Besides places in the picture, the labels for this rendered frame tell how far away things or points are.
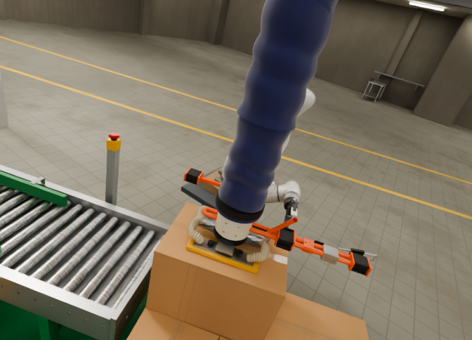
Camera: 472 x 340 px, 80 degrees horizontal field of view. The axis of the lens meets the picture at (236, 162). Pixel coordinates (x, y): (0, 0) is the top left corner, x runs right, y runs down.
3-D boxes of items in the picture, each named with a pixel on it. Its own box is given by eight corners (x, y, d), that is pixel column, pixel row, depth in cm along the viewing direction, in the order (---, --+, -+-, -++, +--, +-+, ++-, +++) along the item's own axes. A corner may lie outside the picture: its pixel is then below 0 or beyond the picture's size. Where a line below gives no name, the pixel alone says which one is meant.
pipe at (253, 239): (187, 240, 129) (189, 231, 126) (204, 209, 151) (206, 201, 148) (259, 265, 126) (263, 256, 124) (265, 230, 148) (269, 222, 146)
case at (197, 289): (145, 308, 142) (154, 250, 124) (176, 252, 178) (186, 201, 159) (259, 350, 138) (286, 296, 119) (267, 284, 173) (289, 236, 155)
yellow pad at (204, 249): (185, 249, 129) (187, 241, 126) (192, 235, 138) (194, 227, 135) (256, 275, 126) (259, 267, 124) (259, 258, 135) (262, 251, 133)
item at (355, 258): (348, 270, 127) (353, 263, 125) (346, 258, 134) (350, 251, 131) (366, 277, 126) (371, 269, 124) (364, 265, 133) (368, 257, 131)
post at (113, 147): (102, 249, 233) (106, 139, 187) (107, 243, 239) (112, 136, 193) (109, 251, 232) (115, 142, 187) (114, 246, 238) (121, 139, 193)
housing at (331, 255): (320, 260, 129) (324, 253, 127) (319, 250, 135) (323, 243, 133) (335, 265, 129) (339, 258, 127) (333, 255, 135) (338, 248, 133)
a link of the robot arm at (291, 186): (301, 205, 166) (279, 206, 169) (301, 192, 179) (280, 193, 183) (299, 189, 161) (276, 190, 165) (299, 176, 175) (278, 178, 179)
